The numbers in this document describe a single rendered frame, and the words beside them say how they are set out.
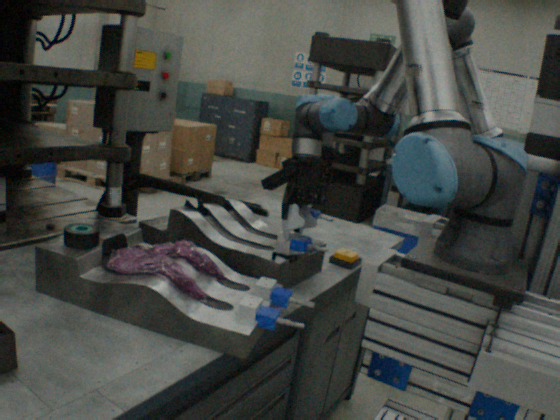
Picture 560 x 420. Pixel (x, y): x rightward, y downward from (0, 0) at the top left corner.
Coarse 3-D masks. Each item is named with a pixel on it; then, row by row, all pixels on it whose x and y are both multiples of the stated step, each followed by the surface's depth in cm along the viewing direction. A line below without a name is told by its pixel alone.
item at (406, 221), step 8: (384, 208) 462; (392, 208) 461; (400, 208) 457; (376, 216) 431; (384, 216) 428; (392, 216) 424; (400, 216) 458; (408, 216) 455; (416, 216) 451; (424, 216) 448; (376, 224) 431; (384, 224) 429; (392, 224) 425; (400, 224) 422; (408, 224) 419; (416, 224) 415; (408, 232) 420; (416, 232) 416
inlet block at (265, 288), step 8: (264, 280) 101; (272, 280) 102; (256, 288) 99; (264, 288) 98; (272, 288) 99; (280, 288) 102; (264, 296) 99; (272, 296) 98; (280, 296) 98; (288, 296) 98; (272, 304) 99; (280, 304) 98; (288, 304) 99; (304, 304) 99; (312, 304) 98
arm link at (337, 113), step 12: (312, 108) 107; (324, 108) 102; (336, 108) 99; (348, 108) 101; (360, 108) 105; (312, 120) 106; (324, 120) 102; (336, 120) 100; (348, 120) 101; (360, 120) 105; (324, 132) 108; (336, 132) 107; (348, 132) 107; (360, 132) 107
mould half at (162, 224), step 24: (168, 216) 145; (192, 216) 125; (216, 216) 131; (144, 240) 135; (168, 240) 130; (192, 240) 125; (216, 240) 122; (264, 240) 127; (312, 240) 133; (240, 264) 117; (264, 264) 113; (288, 264) 115; (312, 264) 128; (288, 288) 118
